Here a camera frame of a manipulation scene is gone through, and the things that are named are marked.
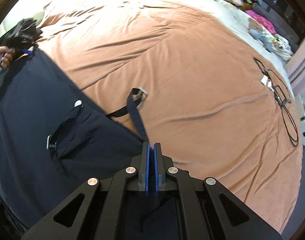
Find black pants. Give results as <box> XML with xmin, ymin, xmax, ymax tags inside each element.
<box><xmin>0</xmin><ymin>49</ymin><xmax>150</xmax><ymax>239</ymax></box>

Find person's left hand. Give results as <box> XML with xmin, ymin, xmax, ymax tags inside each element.
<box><xmin>0</xmin><ymin>46</ymin><xmax>15</xmax><ymax>69</ymax></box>

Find orange-brown blanket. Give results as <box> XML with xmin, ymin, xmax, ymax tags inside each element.
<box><xmin>39</xmin><ymin>0</ymin><xmax>303</xmax><ymax>231</ymax></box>

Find grey and brown plush toy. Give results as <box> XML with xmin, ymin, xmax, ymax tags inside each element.
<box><xmin>248</xmin><ymin>18</ymin><xmax>273</xmax><ymax>53</ymax></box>

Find pink curtain right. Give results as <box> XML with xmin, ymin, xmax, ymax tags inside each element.
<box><xmin>285</xmin><ymin>38</ymin><xmax>305</xmax><ymax>99</ymax></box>

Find white patterned cloth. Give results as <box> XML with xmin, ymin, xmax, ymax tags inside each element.
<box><xmin>271</xmin><ymin>33</ymin><xmax>293</xmax><ymax>62</ymax></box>

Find pink garment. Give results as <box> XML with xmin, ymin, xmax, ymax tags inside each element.
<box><xmin>245</xmin><ymin>10</ymin><xmax>277</xmax><ymax>35</ymax></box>

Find black plush toy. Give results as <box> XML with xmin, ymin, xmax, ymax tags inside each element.
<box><xmin>240</xmin><ymin>0</ymin><xmax>260</xmax><ymax>11</ymax></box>

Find black cable bundle on bed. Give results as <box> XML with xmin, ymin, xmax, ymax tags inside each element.
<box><xmin>253</xmin><ymin>57</ymin><xmax>299</xmax><ymax>147</ymax></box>

